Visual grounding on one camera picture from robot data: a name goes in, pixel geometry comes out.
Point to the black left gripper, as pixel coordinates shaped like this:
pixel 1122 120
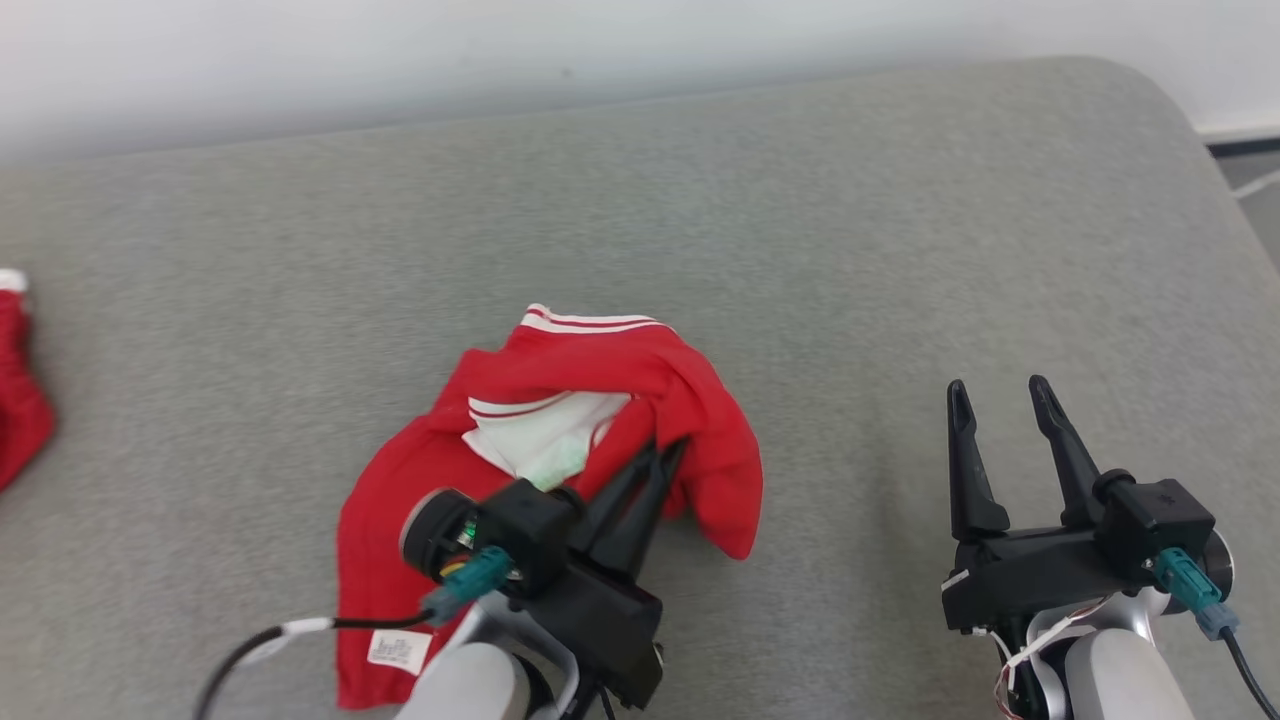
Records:
pixel 610 625

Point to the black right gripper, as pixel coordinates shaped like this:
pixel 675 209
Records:
pixel 1040 575

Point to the red shorts with white stripe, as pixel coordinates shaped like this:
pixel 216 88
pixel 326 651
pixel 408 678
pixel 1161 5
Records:
pixel 20 400

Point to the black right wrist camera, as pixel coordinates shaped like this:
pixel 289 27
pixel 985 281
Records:
pixel 1160 515

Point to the red basketball jersey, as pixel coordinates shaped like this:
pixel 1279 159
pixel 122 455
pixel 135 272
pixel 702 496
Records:
pixel 620 360

